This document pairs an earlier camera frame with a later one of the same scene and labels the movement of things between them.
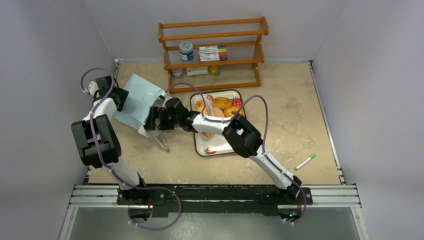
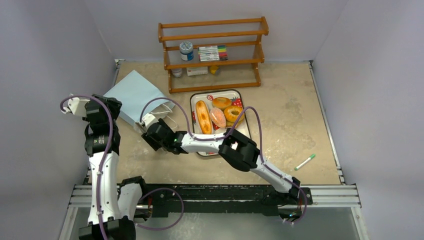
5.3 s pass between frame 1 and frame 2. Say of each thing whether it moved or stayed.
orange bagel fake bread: stayed
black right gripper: moved
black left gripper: moved
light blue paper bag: moved
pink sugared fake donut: stayed
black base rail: stayed
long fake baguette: stayed
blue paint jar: stayed
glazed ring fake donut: stayed
